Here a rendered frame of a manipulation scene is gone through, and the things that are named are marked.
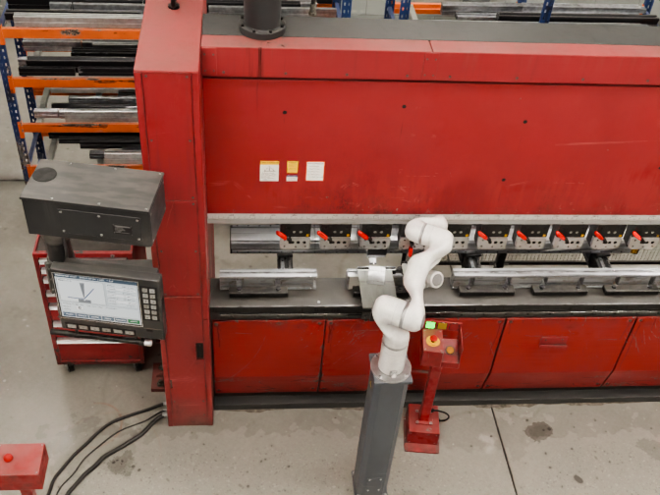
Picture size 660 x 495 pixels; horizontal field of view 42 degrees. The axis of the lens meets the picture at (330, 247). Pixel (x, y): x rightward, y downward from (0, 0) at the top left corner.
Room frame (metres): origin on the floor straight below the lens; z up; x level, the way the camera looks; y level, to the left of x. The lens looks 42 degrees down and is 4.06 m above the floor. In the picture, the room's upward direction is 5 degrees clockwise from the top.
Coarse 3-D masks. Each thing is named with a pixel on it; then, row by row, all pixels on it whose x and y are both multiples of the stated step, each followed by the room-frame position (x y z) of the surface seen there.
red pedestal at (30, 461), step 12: (0, 444) 2.10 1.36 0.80; (12, 444) 2.11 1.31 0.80; (24, 444) 2.11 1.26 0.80; (36, 444) 2.12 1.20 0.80; (0, 456) 2.04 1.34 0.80; (12, 456) 2.04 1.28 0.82; (24, 456) 2.05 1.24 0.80; (36, 456) 2.06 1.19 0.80; (0, 468) 1.98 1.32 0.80; (12, 468) 1.98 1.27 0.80; (24, 468) 1.99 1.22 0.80; (36, 468) 2.00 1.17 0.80; (0, 480) 1.95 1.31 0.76; (12, 480) 1.95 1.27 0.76; (24, 480) 1.96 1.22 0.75; (36, 480) 1.97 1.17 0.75; (24, 492) 2.01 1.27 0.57
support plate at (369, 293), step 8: (360, 272) 3.19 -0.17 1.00; (360, 280) 3.13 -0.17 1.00; (384, 280) 3.14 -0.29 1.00; (392, 280) 3.15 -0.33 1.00; (360, 288) 3.07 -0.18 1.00; (368, 288) 3.08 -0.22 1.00; (376, 288) 3.08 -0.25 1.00; (384, 288) 3.09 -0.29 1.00; (392, 288) 3.09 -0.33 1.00; (360, 296) 3.02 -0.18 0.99; (368, 296) 3.02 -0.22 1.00; (376, 296) 3.03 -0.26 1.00; (392, 296) 3.04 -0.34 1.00; (368, 304) 2.96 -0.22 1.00
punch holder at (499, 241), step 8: (480, 224) 3.27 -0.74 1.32; (488, 224) 3.26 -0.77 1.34; (496, 224) 3.26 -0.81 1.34; (504, 224) 3.27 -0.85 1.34; (488, 232) 3.26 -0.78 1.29; (496, 232) 3.26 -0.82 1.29; (504, 232) 3.27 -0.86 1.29; (480, 240) 3.25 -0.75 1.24; (496, 240) 3.26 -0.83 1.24; (504, 240) 3.27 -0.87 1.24; (480, 248) 3.25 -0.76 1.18; (488, 248) 3.26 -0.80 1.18; (496, 248) 3.26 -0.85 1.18
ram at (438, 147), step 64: (256, 128) 3.10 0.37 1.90; (320, 128) 3.14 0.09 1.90; (384, 128) 3.18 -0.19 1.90; (448, 128) 3.22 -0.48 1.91; (512, 128) 3.26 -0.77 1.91; (576, 128) 3.30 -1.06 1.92; (640, 128) 3.34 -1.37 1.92; (256, 192) 3.10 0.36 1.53; (320, 192) 3.14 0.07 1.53; (384, 192) 3.19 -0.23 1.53; (448, 192) 3.23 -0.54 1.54; (512, 192) 3.27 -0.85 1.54; (576, 192) 3.31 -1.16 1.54; (640, 192) 3.36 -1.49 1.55
